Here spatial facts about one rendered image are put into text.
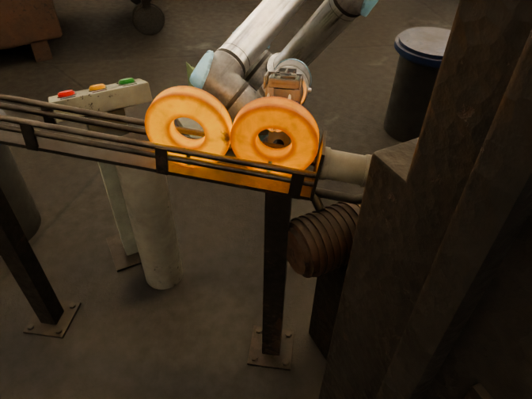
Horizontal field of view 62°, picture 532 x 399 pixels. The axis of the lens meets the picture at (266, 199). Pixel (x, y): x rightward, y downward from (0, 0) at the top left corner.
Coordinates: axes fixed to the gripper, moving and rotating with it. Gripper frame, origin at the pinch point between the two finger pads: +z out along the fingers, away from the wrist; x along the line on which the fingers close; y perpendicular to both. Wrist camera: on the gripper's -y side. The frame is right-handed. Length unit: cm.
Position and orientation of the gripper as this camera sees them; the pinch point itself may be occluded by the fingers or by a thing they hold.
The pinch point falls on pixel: (274, 129)
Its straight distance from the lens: 77.4
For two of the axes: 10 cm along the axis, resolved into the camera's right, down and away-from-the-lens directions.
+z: -1.3, 4.4, -8.9
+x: 9.9, 1.1, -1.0
